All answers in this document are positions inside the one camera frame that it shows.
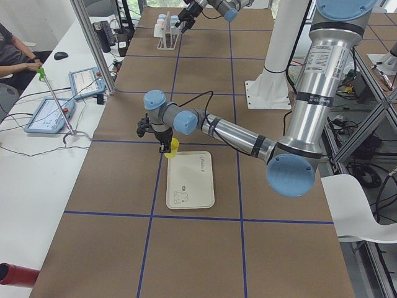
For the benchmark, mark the metal reacher grabber stick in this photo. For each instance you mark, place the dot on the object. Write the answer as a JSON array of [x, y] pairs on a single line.
[[72, 132]]

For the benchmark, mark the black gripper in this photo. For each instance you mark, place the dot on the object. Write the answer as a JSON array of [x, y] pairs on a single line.
[[193, 9], [163, 135]]

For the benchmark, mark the aluminium frame post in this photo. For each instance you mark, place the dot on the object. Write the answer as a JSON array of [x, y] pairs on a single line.
[[93, 43]]

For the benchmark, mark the near teach pendant tablet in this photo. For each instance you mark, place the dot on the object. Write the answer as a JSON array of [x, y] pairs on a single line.
[[46, 119]]

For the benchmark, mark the light blue plastic cup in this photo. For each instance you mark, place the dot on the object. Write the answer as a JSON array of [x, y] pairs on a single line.
[[174, 20]]

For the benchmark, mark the teach pendant tablet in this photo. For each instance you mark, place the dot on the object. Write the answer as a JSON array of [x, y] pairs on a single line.
[[86, 83], [46, 119]]

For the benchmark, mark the standing person black trousers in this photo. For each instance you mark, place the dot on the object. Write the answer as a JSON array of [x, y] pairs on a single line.
[[19, 64]]

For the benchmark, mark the black computer keyboard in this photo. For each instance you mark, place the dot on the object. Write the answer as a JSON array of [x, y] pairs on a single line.
[[108, 32]]

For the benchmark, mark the far teach pendant tablet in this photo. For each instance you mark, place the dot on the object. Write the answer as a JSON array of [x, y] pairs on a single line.
[[86, 83]]

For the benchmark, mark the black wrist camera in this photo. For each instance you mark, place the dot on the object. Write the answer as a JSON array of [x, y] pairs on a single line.
[[144, 126]]

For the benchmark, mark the yellow plastic cup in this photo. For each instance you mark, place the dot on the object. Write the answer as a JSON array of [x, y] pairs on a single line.
[[174, 148]]

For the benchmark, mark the white plastic chair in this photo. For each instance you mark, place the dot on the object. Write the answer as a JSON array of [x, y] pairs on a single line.
[[351, 213]]

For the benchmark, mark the white wire cup rack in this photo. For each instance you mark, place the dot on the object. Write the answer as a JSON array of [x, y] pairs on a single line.
[[168, 41]]

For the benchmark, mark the red cylinder tube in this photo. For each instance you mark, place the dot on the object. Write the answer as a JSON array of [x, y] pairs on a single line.
[[13, 275]]

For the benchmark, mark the cream plastic tray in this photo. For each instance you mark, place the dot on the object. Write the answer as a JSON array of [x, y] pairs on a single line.
[[190, 181]]

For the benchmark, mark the grey plastic cup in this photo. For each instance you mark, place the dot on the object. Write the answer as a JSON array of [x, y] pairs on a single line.
[[174, 30]]

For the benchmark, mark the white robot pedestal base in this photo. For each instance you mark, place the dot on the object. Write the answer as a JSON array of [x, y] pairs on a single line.
[[270, 89]]

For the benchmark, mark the black computer mouse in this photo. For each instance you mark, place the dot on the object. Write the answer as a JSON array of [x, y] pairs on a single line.
[[60, 55]]

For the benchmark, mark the cream white plastic cup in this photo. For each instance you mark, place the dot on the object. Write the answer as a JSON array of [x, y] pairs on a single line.
[[158, 31]]

